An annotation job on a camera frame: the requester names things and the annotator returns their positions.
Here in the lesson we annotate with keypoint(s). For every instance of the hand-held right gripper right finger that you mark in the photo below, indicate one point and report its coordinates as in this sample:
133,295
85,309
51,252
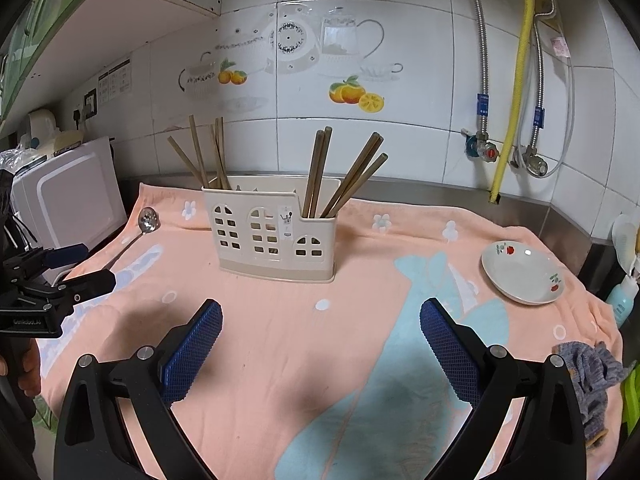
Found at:
447,355

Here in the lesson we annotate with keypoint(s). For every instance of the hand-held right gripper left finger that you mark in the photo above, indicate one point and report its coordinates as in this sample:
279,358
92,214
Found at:
192,355

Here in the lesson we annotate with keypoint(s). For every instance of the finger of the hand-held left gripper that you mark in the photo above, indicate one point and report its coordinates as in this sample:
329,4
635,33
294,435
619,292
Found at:
92,282
67,255

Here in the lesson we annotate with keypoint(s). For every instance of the cream plastic utensil holder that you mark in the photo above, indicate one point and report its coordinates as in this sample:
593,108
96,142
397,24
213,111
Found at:
270,272

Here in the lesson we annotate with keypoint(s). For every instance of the person's left forearm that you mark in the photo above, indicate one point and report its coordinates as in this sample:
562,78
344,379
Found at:
17,430

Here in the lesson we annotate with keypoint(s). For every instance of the person's left hand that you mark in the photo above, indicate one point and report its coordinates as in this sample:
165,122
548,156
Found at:
31,370

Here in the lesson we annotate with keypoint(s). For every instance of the white microwave oven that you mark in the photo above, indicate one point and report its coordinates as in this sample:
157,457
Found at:
75,195

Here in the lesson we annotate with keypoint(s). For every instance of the metal spoon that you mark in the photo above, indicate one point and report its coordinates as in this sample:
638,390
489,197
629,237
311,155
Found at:
149,220

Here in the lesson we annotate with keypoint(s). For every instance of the clear plastic bag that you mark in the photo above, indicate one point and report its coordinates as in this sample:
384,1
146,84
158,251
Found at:
20,160

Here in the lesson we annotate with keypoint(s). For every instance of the pink printed towel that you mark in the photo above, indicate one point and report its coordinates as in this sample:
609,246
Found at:
300,350

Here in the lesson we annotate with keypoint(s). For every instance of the white floral plate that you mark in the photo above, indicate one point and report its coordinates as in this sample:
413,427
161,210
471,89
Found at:
520,275

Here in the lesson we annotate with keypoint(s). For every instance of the cream rounded container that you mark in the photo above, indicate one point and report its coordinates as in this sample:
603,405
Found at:
62,141

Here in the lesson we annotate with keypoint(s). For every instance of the white rounded container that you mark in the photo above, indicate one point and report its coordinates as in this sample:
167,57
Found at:
40,122

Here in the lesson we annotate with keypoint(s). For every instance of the grey knitted cloth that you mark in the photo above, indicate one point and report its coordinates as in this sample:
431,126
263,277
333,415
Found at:
592,375

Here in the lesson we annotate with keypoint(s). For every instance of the light blue bottle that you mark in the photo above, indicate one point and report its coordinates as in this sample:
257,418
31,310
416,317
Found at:
622,302

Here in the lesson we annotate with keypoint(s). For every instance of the green plastic item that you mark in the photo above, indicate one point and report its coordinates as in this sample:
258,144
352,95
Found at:
631,395

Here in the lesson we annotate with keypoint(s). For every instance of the metal angle valve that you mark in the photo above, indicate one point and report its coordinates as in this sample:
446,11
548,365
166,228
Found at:
532,161
480,147

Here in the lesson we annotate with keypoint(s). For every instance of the white plastic rice paddle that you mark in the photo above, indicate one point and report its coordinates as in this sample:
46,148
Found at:
625,235

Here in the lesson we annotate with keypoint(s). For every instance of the black wall socket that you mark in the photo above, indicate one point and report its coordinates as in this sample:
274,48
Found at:
90,104

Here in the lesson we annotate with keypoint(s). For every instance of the white wall label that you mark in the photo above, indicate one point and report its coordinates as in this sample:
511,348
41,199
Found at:
115,80

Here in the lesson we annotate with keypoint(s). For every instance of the green wall cabinet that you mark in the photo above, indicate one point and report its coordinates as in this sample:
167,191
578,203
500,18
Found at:
100,25

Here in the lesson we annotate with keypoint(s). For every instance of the teaware and oranges wall decal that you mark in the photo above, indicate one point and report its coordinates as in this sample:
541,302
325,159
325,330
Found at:
340,40

